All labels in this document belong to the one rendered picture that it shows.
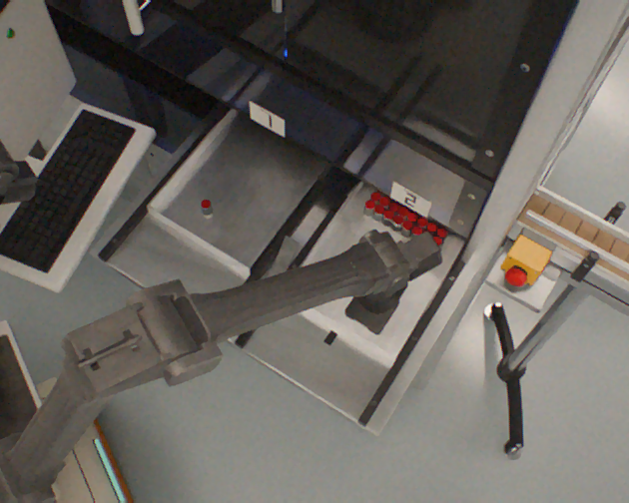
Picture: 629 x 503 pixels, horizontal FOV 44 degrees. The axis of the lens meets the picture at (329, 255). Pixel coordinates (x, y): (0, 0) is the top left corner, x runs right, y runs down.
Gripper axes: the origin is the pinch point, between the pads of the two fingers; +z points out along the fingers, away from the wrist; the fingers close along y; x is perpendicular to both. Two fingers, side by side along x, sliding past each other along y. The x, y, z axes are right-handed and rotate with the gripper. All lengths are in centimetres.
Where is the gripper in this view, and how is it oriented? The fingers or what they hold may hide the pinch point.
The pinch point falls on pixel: (373, 315)
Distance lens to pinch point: 137.6
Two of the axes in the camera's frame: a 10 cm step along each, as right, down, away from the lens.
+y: 5.4, -7.7, 3.5
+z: 0.0, 4.1, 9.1
